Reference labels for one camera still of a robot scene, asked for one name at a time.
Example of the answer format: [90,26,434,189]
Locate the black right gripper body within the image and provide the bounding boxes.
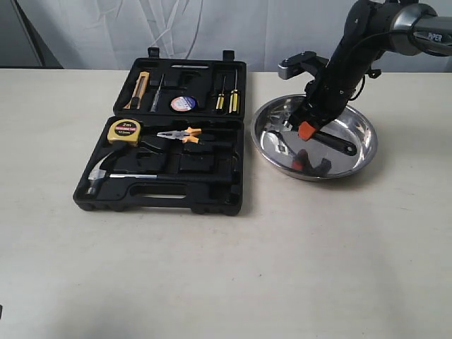
[291,1,382,130]

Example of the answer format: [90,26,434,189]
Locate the black plastic tool case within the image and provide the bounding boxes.
[73,47,247,215]

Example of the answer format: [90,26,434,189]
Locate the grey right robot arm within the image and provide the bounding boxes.
[281,1,451,141]

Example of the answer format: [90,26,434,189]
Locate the round stainless steel tray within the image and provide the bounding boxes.
[250,94,379,182]

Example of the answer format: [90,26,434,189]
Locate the roll of electrical tape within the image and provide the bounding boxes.
[170,95,198,113]

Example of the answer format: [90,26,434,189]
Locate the test pen screwdriver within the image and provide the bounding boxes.
[150,74,165,113]

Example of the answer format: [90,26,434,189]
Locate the yellow utility knife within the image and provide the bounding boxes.
[124,71,150,109]

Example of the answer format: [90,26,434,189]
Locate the yellow tape measure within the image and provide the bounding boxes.
[107,119,141,147]

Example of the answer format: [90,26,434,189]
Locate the white backdrop curtain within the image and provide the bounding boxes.
[13,0,452,73]

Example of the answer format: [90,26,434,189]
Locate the yellow handled screwdriver right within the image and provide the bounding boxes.
[229,69,239,114]

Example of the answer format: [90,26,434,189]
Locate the yellow handled screwdriver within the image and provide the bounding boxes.
[215,76,226,113]
[229,69,239,114]

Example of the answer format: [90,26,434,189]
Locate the yellow handled screwdriver left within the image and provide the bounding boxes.
[215,76,226,113]

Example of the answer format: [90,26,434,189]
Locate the pliers with orange handles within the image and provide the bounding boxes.
[156,126,234,156]

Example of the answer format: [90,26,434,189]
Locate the claw hammer black handle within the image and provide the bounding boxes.
[86,153,237,196]

